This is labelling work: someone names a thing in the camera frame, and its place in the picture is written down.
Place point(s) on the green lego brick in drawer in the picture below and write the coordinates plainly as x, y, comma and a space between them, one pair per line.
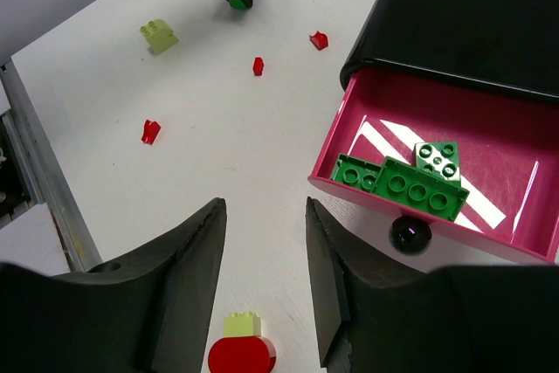
440, 159

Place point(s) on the pale yellow small lego brick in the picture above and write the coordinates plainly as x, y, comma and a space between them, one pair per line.
242, 325

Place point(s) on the red sloped lego piece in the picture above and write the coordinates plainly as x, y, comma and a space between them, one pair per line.
151, 130

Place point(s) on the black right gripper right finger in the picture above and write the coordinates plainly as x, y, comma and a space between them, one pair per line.
375, 314

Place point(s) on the green long lego plate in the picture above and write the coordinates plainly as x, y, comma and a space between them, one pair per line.
412, 187
355, 173

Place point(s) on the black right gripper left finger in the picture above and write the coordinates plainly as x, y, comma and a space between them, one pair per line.
148, 310

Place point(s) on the red round lego block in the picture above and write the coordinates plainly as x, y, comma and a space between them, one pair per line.
244, 354

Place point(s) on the pink drawer with black knob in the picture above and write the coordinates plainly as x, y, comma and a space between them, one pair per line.
480, 168

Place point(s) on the small red lego brick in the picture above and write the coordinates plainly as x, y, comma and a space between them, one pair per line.
258, 66

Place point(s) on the aluminium table frame rail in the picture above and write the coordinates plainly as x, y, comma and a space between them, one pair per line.
43, 178

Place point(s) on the green square lego brick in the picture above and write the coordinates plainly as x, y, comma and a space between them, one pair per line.
238, 4

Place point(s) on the red curved lego piece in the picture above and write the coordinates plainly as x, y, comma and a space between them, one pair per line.
319, 40

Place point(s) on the black drawer cabinet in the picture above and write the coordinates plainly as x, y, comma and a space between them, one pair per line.
507, 45

